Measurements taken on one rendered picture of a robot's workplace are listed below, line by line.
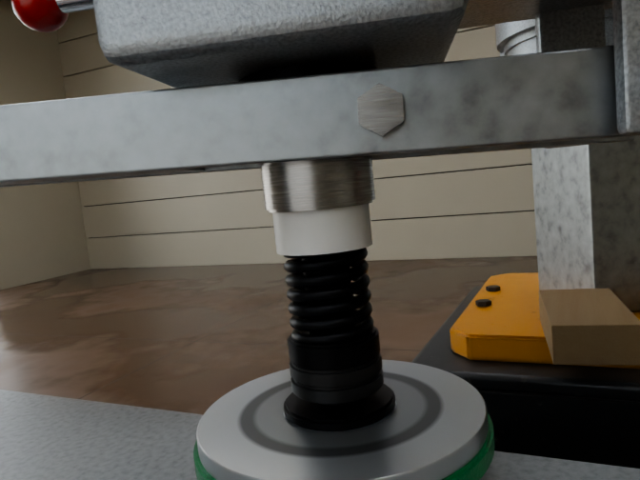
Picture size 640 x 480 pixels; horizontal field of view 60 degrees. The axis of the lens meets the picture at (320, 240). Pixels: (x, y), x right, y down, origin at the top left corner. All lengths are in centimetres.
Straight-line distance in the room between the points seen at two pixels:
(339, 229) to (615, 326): 45
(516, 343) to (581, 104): 56
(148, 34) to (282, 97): 8
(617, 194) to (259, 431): 70
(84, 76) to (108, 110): 892
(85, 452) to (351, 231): 34
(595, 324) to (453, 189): 575
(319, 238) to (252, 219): 708
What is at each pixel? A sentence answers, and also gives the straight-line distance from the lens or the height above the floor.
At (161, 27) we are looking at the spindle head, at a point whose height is 112.
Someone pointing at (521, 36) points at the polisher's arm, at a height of 123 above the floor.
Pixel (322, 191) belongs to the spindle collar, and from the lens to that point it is 36.
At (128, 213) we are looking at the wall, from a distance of 876.
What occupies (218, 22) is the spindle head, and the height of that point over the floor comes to 112.
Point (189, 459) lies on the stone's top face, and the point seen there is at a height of 80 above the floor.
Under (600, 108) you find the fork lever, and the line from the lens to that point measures 35.
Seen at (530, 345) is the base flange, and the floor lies 77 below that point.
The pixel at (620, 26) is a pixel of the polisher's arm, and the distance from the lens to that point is 34.
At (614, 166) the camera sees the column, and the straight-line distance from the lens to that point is 95.
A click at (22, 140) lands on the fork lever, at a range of 41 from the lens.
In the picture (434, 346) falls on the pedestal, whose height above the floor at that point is 74.
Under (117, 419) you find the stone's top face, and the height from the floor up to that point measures 80.
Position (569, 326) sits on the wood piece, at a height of 83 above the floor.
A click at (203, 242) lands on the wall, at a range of 794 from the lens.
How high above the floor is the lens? 103
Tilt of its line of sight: 6 degrees down
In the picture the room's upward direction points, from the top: 6 degrees counter-clockwise
